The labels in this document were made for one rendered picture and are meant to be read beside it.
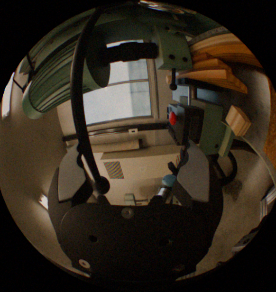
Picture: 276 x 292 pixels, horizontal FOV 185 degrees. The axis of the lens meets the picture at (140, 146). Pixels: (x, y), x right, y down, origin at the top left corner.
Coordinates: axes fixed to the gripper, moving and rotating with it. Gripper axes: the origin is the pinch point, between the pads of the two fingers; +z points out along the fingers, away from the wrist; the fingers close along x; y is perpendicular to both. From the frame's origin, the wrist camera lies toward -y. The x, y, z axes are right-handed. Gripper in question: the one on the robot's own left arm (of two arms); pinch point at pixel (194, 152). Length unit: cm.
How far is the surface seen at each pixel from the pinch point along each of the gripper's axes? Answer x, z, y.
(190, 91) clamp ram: 12.7, 19.0, -26.3
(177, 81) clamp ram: 12.5, 19.1, -30.3
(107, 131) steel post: -105, -61, -55
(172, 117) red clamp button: 16.4, 10.7, -29.0
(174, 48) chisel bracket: 15.5, 25.9, -35.2
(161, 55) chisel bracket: 15.0, 22.4, -36.7
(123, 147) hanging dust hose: -93, -71, -23
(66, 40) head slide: 19, 23, -60
